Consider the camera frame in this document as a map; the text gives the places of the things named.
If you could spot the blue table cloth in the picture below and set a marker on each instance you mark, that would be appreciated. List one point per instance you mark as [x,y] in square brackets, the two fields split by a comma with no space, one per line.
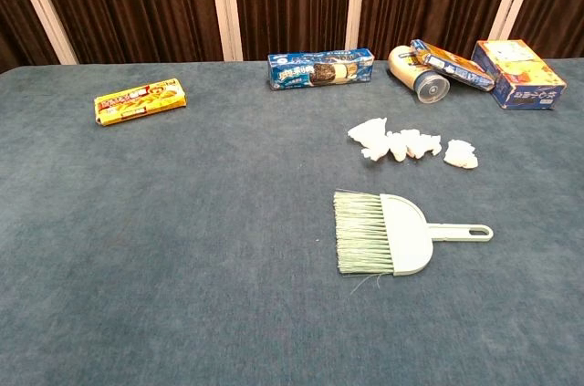
[182,244]

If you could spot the yellow snack box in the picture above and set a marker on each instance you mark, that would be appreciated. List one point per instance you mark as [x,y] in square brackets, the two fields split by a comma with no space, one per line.
[139,101]

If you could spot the cream cylindrical can clear lid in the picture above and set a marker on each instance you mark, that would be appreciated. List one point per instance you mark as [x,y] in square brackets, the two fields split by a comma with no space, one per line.
[408,71]

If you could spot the large blue yellow carton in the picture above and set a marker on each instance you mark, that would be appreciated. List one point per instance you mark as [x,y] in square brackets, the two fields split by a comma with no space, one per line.
[524,80]

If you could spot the blue Oreo cookie box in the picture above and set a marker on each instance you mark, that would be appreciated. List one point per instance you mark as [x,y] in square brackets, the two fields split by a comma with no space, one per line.
[319,70]

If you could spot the slim blue orange snack box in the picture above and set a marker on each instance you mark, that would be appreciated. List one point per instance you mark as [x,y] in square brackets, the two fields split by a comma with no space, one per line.
[456,67]

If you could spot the large white crumpled paper scrap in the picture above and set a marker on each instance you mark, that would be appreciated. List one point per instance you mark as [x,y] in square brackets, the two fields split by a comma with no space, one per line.
[370,139]

